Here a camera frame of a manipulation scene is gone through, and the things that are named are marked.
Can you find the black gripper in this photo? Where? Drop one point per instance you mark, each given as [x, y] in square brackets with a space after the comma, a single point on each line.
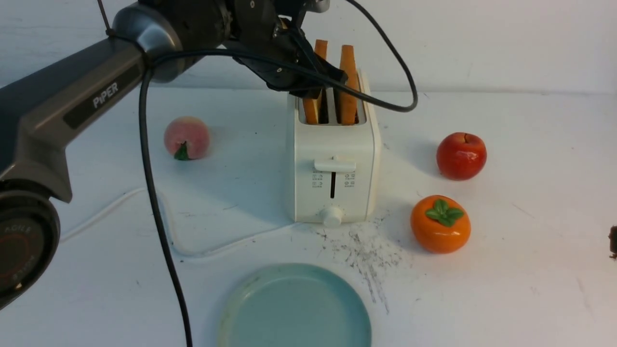
[272, 28]

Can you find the toast slice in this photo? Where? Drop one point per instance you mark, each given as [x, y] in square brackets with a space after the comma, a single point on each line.
[312, 107]
[347, 103]

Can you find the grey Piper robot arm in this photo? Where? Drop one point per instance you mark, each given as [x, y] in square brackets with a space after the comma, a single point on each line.
[43, 112]

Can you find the white two-slot toaster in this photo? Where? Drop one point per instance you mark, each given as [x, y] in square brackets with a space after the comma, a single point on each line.
[331, 170]

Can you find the pink peach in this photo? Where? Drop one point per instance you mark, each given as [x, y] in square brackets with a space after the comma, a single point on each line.
[187, 138]

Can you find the red apple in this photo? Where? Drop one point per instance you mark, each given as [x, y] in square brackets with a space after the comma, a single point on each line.
[461, 156]

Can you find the orange persimmon with green leaf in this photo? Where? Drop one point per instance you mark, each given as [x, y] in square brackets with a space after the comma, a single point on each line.
[440, 225]

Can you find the light blue round plate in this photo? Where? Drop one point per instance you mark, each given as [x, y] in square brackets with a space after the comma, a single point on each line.
[294, 305]

